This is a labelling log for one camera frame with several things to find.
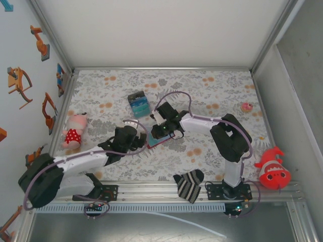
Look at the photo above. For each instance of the red card holder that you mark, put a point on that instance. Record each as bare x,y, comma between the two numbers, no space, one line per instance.
161,143

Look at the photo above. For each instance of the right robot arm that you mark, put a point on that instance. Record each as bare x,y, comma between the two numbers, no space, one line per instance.
202,123

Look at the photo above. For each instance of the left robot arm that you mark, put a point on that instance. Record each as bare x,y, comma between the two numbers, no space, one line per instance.
80,161

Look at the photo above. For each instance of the green credit card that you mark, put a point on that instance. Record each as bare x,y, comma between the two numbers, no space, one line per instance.
159,142

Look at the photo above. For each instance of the black teal card box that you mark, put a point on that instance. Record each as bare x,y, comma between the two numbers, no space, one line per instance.
141,112

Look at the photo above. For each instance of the navy printed card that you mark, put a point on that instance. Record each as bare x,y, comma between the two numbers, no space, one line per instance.
138,102

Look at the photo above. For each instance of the floral table mat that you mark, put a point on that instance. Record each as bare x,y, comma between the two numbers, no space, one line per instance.
176,83

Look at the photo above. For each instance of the pink plush toy polka dress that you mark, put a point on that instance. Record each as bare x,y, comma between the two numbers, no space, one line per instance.
75,121

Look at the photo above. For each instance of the black cream striped sock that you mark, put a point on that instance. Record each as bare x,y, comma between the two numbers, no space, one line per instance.
188,186

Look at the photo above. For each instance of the pink toy donut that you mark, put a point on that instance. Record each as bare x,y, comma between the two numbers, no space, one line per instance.
247,107

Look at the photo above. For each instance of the blue orange conveyor sticker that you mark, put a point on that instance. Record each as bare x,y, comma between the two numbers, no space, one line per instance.
60,80

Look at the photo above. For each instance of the orange grey robot sticker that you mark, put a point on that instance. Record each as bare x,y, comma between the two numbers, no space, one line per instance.
32,155

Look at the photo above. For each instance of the red fish plush toy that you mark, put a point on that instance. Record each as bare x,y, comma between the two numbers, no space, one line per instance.
273,174

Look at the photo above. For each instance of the orange block sticker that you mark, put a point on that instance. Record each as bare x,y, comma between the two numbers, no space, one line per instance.
2,134

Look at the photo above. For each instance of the orange claw machine sticker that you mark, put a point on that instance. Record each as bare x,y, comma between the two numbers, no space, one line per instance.
16,80

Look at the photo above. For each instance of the orange crane sticker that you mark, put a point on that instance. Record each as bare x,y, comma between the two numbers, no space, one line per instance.
10,224

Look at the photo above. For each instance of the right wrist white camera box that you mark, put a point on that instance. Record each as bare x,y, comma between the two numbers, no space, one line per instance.
158,119

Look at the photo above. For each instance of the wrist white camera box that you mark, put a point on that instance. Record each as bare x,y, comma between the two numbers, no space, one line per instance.
132,124
158,119

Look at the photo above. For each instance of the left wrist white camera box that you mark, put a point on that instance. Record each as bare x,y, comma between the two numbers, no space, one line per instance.
132,124

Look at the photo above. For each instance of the aluminium frame rail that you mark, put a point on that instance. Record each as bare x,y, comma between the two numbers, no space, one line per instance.
68,95
161,68
151,191

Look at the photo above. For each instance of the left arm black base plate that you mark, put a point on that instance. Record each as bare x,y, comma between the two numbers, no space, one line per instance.
112,192

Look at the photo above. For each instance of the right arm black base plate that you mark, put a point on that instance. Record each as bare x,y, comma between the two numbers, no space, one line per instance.
214,192

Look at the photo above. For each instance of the aluminium frame post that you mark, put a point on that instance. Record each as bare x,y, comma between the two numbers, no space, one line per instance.
275,35
51,35

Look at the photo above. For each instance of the small blue wall sticker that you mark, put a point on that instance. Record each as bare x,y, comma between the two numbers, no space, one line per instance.
8,5

